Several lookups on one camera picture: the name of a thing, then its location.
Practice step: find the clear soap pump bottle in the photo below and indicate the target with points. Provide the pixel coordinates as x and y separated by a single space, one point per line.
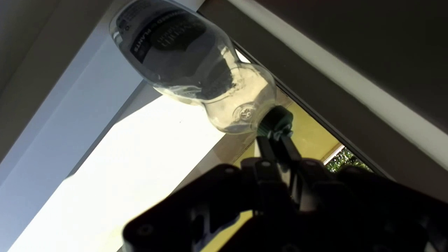
187 51

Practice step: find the white window frame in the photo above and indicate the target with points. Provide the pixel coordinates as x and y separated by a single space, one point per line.
373 99

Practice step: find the green outdoor hedge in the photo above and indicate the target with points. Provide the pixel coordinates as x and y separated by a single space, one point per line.
348 162

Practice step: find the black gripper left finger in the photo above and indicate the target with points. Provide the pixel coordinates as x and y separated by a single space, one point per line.
266 149

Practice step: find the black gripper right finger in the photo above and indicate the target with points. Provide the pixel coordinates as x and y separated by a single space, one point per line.
290 149

